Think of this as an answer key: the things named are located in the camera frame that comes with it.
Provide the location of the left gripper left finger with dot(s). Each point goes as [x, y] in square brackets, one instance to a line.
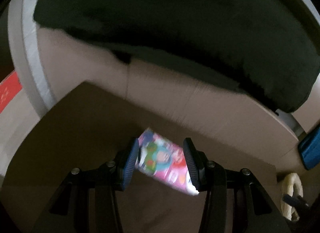
[128, 162]

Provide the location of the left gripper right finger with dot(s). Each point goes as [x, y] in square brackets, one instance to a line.
[196, 162]

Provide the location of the pink tissue pack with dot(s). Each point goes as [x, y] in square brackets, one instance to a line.
[164, 161]

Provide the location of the blue towel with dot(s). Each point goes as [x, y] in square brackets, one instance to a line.
[309, 149]

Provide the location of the cardboard panel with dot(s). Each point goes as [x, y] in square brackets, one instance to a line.
[231, 118]

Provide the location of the black cloth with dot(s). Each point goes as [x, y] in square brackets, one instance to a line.
[267, 49]

